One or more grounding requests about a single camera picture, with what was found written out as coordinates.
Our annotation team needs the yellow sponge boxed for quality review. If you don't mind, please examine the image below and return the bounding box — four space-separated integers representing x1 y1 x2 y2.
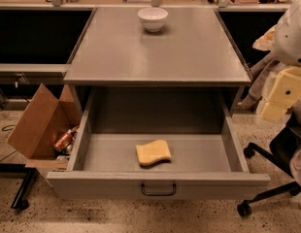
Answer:
136 140 172 166

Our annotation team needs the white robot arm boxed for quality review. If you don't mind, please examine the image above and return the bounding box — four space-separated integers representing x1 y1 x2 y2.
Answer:
258 0 301 122

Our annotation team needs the grey open drawer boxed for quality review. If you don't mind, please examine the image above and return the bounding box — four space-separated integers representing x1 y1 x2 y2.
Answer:
48 87 270 200

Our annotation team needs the grey cabinet counter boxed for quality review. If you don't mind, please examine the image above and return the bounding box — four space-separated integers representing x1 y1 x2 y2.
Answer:
64 7 250 86

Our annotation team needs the grey-brown cloth on chair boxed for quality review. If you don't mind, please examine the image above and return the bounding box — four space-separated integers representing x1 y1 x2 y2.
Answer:
240 51 279 110

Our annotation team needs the black office chair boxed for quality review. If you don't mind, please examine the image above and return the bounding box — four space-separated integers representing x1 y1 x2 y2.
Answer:
237 114 301 216

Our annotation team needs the white ceramic bowl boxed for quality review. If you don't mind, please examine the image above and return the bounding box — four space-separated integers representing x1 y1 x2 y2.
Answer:
138 7 168 32

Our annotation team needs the silver crushed can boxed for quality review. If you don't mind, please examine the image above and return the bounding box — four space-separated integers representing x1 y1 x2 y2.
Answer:
65 143 74 155

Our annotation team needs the orange soda can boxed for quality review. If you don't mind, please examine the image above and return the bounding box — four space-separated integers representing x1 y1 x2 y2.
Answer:
53 129 73 152

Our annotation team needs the brown cardboard box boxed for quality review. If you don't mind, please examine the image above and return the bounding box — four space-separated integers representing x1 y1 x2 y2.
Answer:
7 83 82 184

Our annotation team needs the black metal stand foot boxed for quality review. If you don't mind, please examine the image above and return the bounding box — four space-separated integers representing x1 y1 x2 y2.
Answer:
0 163 37 212

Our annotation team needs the black drawer handle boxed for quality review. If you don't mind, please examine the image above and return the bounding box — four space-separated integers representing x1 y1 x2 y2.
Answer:
140 183 177 197

